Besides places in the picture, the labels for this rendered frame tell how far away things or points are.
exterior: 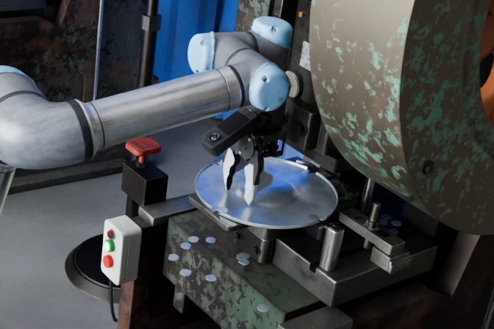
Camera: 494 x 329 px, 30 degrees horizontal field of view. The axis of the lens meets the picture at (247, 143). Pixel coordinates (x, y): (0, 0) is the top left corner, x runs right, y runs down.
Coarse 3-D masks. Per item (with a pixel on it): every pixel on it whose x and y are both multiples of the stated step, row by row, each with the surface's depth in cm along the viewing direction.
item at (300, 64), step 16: (304, 0) 177; (304, 16) 178; (304, 32) 179; (304, 48) 179; (288, 64) 184; (304, 64) 180; (304, 80) 181; (288, 96) 183; (304, 96) 182; (288, 112) 182; (304, 112) 178; (288, 128) 183; (304, 128) 179; (320, 128) 180; (304, 144) 180; (320, 144) 181
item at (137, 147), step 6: (138, 138) 206; (144, 138) 207; (150, 138) 207; (126, 144) 203; (132, 144) 203; (138, 144) 203; (144, 144) 204; (150, 144) 204; (156, 144) 205; (132, 150) 202; (138, 150) 201; (144, 150) 201; (150, 150) 202; (156, 150) 203; (144, 156) 205
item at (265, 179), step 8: (248, 168) 176; (264, 168) 178; (248, 176) 177; (264, 176) 179; (272, 176) 180; (248, 184) 177; (264, 184) 179; (248, 192) 177; (256, 192) 178; (248, 200) 179
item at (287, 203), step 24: (216, 168) 193; (288, 168) 196; (216, 192) 183; (240, 192) 183; (264, 192) 184; (288, 192) 185; (312, 192) 188; (336, 192) 188; (240, 216) 176; (264, 216) 177; (288, 216) 178
